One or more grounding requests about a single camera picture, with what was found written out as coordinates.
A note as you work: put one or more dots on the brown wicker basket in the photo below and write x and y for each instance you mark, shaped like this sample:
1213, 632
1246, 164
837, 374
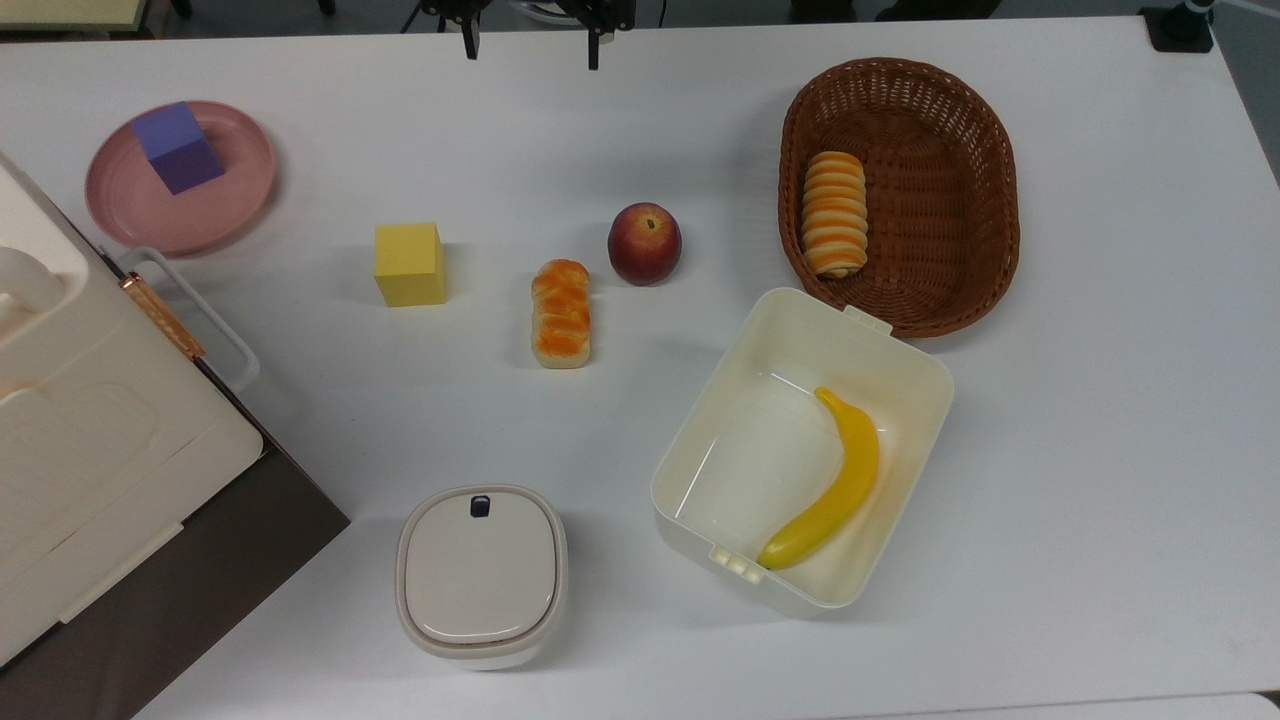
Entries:
940, 190

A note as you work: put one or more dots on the red apple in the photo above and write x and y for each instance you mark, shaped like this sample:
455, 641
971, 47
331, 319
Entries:
645, 245

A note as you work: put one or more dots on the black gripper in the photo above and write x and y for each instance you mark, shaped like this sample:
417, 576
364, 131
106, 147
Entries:
440, 8

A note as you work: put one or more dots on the cream lidded canister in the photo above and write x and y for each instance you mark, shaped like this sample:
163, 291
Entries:
480, 575

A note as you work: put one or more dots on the yellowish background table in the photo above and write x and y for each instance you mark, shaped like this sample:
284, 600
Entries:
70, 12

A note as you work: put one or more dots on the dark brown drawer base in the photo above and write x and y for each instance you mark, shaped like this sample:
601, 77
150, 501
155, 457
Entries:
230, 545

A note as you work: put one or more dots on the orange glazed bread loaf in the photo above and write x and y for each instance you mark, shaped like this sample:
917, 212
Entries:
561, 315

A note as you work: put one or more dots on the cream toy cabinet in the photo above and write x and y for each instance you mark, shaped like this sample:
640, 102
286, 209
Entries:
90, 440

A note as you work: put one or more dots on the black table clamp mount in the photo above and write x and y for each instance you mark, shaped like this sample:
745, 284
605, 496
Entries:
1178, 28

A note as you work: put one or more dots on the yellow cube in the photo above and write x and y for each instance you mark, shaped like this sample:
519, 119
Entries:
410, 265

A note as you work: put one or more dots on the purple cube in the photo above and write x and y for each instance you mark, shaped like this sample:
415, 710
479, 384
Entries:
178, 150

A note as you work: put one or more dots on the striped bread roll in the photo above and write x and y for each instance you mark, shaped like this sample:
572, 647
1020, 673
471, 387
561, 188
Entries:
834, 215

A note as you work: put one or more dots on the yellow banana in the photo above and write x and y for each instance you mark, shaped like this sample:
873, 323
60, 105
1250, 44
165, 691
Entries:
840, 490

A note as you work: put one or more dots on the pink plate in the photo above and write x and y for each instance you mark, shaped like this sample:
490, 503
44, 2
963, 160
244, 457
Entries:
210, 215

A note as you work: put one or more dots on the cream open plastic box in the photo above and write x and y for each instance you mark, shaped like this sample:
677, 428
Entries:
760, 450

